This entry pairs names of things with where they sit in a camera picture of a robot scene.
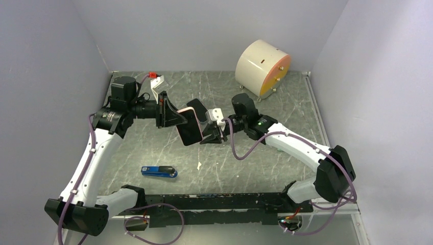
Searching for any dark blue-edged phone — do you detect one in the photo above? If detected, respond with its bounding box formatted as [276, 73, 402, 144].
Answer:
[186, 99, 207, 124]

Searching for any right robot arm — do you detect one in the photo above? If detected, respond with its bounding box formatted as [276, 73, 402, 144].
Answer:
[201, 93, 357, 212]

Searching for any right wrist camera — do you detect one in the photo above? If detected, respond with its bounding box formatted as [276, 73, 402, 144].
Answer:
[206, 108, 225, 127]

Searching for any cream cylindrical drawer box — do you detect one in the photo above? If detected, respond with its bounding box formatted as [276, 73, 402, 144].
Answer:
[235, 40, 292, 101]

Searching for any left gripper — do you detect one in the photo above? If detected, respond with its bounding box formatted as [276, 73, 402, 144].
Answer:
[128, 90, 187, 129]

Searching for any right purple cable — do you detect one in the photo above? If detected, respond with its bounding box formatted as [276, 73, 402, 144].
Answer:
[223, 118, 357, 237]

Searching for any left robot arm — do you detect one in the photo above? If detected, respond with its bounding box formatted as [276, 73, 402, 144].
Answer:
[44, 72, 186, 236]

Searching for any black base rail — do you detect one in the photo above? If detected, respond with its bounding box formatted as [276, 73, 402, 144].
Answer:
[120, 192, 313, 228]

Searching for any blue black stapler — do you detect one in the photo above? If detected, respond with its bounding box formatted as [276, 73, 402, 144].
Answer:
[141, 166, 178, 178]

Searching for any purple cable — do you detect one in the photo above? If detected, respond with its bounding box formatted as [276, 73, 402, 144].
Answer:
[223, 118, 357, 237]
[57, 73, 185, 245]

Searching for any black phone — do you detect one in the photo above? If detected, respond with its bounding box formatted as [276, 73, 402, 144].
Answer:
[176, 110, 203, 146]

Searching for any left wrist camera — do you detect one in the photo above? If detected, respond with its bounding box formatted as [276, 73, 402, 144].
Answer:
[150, 75, 170, 101]

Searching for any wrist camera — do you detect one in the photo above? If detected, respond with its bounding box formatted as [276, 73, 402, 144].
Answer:
[206, 108, 225, 127]
[150, 75, 170, 101]

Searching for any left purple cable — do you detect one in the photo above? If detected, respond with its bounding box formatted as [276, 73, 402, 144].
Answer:
[57, 73, 185, 245]

